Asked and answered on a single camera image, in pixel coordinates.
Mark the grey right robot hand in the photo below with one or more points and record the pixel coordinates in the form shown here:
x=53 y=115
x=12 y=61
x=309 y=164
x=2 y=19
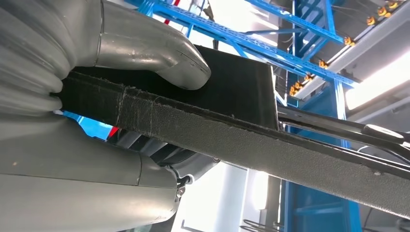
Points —
x=80 y=192

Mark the blue metal shelf rack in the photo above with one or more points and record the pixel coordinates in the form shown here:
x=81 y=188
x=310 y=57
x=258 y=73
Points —
x=224 y=30

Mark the bright ceiling light panel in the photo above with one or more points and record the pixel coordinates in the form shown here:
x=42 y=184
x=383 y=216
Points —
x=381 y=85

